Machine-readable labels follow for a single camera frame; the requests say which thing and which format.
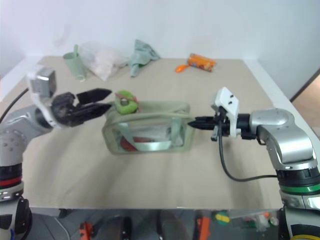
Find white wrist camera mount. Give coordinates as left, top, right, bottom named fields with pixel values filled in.
left=25, top=65, right=57, bottom=129
left=210, top=86, right=243, bottom=138

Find red item inside pouch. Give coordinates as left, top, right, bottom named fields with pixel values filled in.
left=119, top=135, right=139, bottom=152

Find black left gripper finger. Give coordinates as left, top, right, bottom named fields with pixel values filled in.
left=76, top=87, right=113, bottom=104
left=74, top=103, right=113, bottom=123

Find small orange toy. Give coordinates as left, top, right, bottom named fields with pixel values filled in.
left=174, top=63, right=191, bottom=74

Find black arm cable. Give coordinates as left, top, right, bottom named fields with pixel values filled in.
left=0, top=87, right=30, bottom=121
left=216, top=119, right=279, bottom=182

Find crumpled green cloth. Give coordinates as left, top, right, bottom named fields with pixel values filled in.
left=127, top=38, right=161, bottom=78

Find pale green cup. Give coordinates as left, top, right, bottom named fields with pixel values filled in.
left=62, top=44, right=89, bottom=82

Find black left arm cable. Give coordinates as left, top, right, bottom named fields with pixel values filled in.
left=0, top=87, right=30, bottom=121

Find clear plastic bag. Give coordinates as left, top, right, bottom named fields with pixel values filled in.
left=78, top=40, right=131, bottom=82

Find orange clamp under table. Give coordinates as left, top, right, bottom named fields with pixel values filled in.
left=78, top=220, right=95, bottom=240
left=195, top=215, right=211, bottom=240

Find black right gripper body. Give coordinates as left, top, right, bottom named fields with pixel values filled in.
left=211, top=110, right=234, bottom=142

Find green and yellow round object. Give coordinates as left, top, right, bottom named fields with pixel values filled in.
left=215, top=212, right=231, bottom=225

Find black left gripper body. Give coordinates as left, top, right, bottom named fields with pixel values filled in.
left=50, top=91, right=85, bottom=129

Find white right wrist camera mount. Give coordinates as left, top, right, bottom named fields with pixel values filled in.
left=210, top=86, right=243, bottom=138

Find green plush keychain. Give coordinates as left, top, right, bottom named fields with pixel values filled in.
left=113, top=90, right=143, bottom=115

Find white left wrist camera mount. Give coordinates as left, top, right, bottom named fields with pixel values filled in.
left=25, top=65, right=57, bottom=129

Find green transparent zipper pouch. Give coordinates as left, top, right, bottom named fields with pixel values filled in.
left=101, top=99, right=197, bottom=156

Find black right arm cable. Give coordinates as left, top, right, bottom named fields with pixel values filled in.
left=216, top=119, right=279, bottom=182

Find orange snack package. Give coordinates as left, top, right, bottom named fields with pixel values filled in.
left=187, top=52, right=217, bottom=73

